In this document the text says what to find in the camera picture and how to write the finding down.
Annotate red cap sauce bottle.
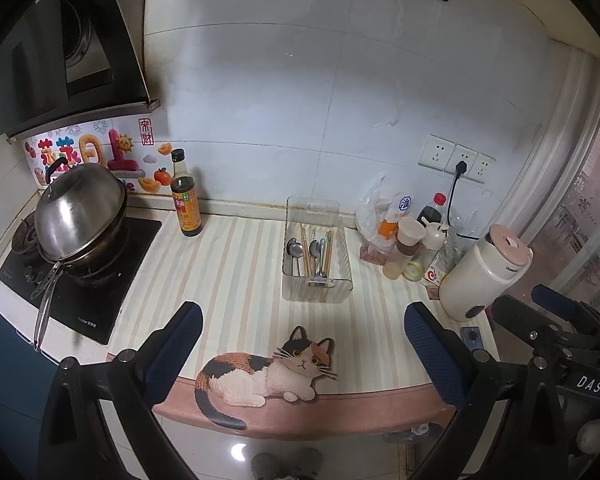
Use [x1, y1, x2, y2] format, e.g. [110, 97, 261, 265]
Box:
[417, 193, 446, 226]

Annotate wooden chopstick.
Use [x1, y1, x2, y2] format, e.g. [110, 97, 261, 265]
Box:
[303, 240, 313, 277]
[299, 223, 311, 278]

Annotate steel spoon bowl down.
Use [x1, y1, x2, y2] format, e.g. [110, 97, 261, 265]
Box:
[310, 240, 320, 278]

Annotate grey slipper right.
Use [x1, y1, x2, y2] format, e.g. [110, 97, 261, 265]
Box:
[289, 448, 324, 480]

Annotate seasoning jar beige lid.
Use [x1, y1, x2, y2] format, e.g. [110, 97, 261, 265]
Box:
[382, 217, 426, 280]

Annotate grey slipper left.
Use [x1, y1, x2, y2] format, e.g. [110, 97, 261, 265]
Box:
[250, 453, 284, 480]

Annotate white wall socket strip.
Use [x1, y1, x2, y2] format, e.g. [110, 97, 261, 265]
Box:
[418, 136, 496, 184]

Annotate black wok pan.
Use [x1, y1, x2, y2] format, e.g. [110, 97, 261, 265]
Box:
[30, 206, 129, 351]

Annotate white blue label container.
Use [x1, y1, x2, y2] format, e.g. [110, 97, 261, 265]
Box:
[378, 193, 413, 240]

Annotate white pink electric kettle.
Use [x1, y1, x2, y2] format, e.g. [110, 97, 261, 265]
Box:
[439, 224, 533, 322]

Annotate clear plastic utensil basket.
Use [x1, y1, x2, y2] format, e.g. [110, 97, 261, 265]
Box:
[282, 196, 353, 304]

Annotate black gas stove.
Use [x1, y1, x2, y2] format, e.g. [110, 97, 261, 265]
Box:
[0, 214, 161, 344]

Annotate grey slipper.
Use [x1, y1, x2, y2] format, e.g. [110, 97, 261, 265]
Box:
[289, 448, 324, 480]
[250, 453, 284, 480]

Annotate steel spoon patterned handle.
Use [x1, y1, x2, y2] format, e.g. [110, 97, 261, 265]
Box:
[310, 237, 327, 286]

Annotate striped counter mat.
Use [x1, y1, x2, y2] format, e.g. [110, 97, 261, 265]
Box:
[107, 211, 502, 441]

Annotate cat shaped mat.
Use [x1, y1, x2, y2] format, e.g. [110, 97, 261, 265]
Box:
[194, 325, 337, 431]

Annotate colourful wall stickers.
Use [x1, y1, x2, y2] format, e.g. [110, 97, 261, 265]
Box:
[22, 115, 173, 195]

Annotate black range hood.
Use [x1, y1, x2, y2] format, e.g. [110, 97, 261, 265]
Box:
[0, 0, 160, 141]

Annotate dark soy sauce bottle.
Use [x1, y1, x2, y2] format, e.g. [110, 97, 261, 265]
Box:
[170, 148, 202, 237]

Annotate steel wok lid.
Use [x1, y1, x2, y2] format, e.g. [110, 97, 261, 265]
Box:
[34, 156, 128, 261]

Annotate oil dispenser bottle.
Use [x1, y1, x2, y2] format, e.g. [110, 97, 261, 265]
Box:
[403, 222, 449, 282]

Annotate small steel spoon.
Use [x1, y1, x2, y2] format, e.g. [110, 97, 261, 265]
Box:
[286, 237, 303, 276]

